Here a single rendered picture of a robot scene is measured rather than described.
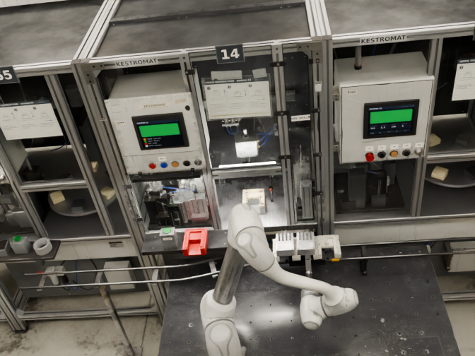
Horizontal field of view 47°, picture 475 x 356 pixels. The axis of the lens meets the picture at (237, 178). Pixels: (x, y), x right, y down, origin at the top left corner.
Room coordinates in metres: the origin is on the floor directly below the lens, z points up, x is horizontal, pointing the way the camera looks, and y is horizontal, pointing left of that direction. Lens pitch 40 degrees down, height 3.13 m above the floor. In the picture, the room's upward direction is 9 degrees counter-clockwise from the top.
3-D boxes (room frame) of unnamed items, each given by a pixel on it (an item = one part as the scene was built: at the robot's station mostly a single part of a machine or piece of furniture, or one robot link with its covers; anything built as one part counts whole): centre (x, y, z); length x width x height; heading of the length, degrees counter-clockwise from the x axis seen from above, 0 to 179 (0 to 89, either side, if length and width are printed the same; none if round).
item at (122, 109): (2.37, 0.35, 1.60); 0.42 x 0.29 x 0.46; 83
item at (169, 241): (2.18, 0.43, 0.97); 0.08 x 0.08 x 0.12; 83
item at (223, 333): (1.53, 0.19, 0.85); 0.18 x 0.16 x 0.22; 6
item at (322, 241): (2.03, -0.32, 0.84); 0.36 x 0.14 x 0.10; 83
